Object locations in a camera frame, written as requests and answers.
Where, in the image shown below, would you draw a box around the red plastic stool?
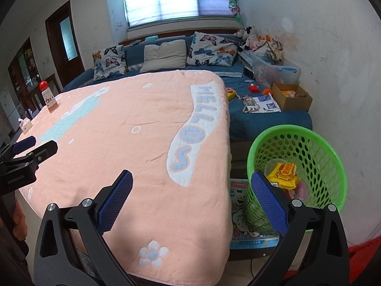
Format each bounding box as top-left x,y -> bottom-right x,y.
345,235 -> 381,286

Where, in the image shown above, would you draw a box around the yellow snack wrapper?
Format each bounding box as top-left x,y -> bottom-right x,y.
266,161 -> 301,190

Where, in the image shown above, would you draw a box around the blue and white paper sheet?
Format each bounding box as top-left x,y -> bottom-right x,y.
247,93 -> 282,114

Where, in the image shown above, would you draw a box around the white fridge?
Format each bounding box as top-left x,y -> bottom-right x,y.
0,87 -> 17,132

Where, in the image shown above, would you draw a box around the person's grey checked pants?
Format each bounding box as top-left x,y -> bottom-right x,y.
74,249 -> 102,279

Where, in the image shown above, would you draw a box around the blue sofa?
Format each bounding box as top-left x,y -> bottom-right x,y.
62,34 -> 313,142

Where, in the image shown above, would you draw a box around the person's left hand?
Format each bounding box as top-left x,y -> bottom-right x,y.
11,198 -> 28,237

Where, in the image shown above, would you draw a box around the clear plastic storage box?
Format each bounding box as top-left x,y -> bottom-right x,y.
251,52 -> 302,87

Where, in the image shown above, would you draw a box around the pink tissue box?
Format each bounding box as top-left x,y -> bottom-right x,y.
18,117 -> 33,133

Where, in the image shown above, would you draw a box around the white bottle red round cap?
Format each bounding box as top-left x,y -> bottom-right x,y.
39,80 -> 58,114

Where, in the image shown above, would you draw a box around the dark wooden display cabinet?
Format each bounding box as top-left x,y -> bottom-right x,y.
7,37 -> 42,105

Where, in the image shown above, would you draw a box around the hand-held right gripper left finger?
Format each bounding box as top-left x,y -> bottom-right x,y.
33,170 -> 133,286

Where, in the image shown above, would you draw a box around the black and white cow plush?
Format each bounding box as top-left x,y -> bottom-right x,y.
234,26 -> 259,51

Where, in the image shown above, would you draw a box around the dark wooden door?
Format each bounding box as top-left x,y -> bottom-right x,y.
45,0 -> 85,87

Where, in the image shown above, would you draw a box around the cartoon printed box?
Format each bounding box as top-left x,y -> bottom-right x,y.
229,177 -> 282,251

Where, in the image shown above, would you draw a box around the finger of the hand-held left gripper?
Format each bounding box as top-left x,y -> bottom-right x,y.
25,140 -> 58,167
12,135 -> 37,154

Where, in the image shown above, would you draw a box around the butterfly print pillow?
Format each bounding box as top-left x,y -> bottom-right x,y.
92,45 -> 128,81
186,31 -> 241,67

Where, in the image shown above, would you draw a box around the beige pillow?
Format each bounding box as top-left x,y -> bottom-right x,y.
140,40 -> 188,73

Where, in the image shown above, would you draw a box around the brown cardboard box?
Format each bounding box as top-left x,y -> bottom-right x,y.
271,83 -> 313,112

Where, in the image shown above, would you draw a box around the beige patterned cloth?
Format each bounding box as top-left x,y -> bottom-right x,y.
266,39 -> 285,64

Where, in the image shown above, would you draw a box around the green plastic basket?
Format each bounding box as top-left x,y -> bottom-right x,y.
243,124 -> 348,236

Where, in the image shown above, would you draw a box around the clear jelly cup yellow lid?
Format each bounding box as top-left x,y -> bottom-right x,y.
264,158 -> 286,175

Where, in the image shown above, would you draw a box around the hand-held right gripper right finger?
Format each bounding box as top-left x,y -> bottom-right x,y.
250,170 -> 350,286

